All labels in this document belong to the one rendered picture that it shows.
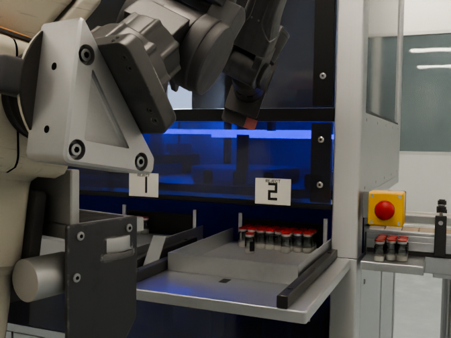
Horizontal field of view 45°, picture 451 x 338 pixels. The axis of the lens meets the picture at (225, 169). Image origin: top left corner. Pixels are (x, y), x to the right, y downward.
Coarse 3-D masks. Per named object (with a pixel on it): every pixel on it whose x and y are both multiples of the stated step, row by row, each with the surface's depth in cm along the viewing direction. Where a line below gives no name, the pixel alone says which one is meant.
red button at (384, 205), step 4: (380, 204) 113; (384, 204) 112; (388, 204) 112; (392, 204) 113; (376, 208) 113; (380, 208) 112; (384, 208) 112; (388, 208) 112; (392, 208) 112; (376, 212) 113; (380, 212) 113; (384, 212) 112; (388, 212) 112; (392, 212) 112; (380, 216) 113; (384, 216) 112; (388, 216) 112; (392, 216) 112
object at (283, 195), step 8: (256, 184) 126; (264, 184) 125; (280, 184) 124; (288, 184) 123; (256, 192) 126; (264, 192) 125; (280, 192) 124; (288, 192) 123; (256, 200) 126; (264, 200) 126; (280, 200) 124; (288, 200) 123
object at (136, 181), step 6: (132, 174) 139; (138, 174) 138; (144, 174) 137; (150, 174) 137; (156, 174) 136; (132, 180) 139; (138, 180) 138; (144, 180) 137; (150, 180) 137; (156, 180) 136; (132, 186) 139; (138, 186) 138; (144, 186) 137; (150, 186) 137; (156, 186) 136; (132, 192) 139; (138, 192) 138; (144, 192) 138; (150, 192) 137; (156, 192) 136
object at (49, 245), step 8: (184, 232) 131; (192, 232) 135; (200, 232) 139; (48, 240) 117; (56, 240) 127; (64, 240) 129; (144, 240) 136; (168, 240) 123; (176, 240) 127; (40, 248) 118; (48, 248) 117; (56, 248) 116; (64, 248) 116; (144, 248) 114
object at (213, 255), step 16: (208, 240) 123; (224, 240) 132; (176, 256) 106; (192, 256) 104; (208, 256) 103; (224, 256) 119; (240, 256) 119; (256, 256) 119; (272, 256) 120; (288, 256) 120; (304, 256) 120; (320, 256) 113; (192, 272) 104; (208, 272) 103; (224, 272) 102; (240, 272) 101; (256, 272) 99; (272, 272) 98; (288, 272) 97
